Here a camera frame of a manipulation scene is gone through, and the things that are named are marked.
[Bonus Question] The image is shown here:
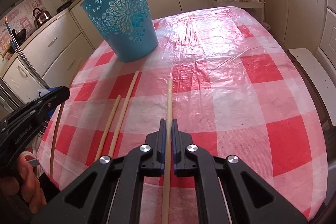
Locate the steel kettle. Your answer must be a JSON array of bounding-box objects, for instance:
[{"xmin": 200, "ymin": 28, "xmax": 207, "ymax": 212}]
[{"xmin": 33, "ymin": 8, "xmax": 52, "ymax": 29}]

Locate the wooden chopstick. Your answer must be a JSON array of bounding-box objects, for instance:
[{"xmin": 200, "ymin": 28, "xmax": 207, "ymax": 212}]
[
  {"xmin": 49, "ymin": 57, "xmax": 83, "ymax": 178},
  {"xmin": 161, "ymin": 79, "xmax": 173, "ymax": 224},
  {"xmin": 94, "ymin": 95, "xmax": 121, "ymax": 161},
  {"xmin": 108, "ymin": 71, "xmax": 139, "ymax": 157}
]

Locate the mop handle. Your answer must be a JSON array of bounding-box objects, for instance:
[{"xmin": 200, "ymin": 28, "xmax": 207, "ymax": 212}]
[{"xmin": 5, "ymin": 17, "xmax": 50, "ymax": 89}]

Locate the black wok pan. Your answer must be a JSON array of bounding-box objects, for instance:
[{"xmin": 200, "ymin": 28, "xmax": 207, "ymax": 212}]
[{"xmin": 8, "ymin": 28, "xmax": 27, "ymax": 54}]

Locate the red checkered tablecloth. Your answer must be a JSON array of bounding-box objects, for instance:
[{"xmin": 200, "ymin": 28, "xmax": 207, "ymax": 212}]
[{"xmin": 37, "ymin": 7, "xmax": 327, "ymax": 219}]

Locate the blue perforated bin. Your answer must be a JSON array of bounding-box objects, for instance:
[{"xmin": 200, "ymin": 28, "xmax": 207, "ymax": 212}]
[{"xmin": 80, "ymin": 0, "xmax": 158, "ymax": 63}]

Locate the person's left hand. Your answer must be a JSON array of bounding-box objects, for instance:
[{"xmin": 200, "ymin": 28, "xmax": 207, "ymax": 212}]
[{"xmin": 1, "ymin": 153, "xmax": 47, "ymax": 214}]

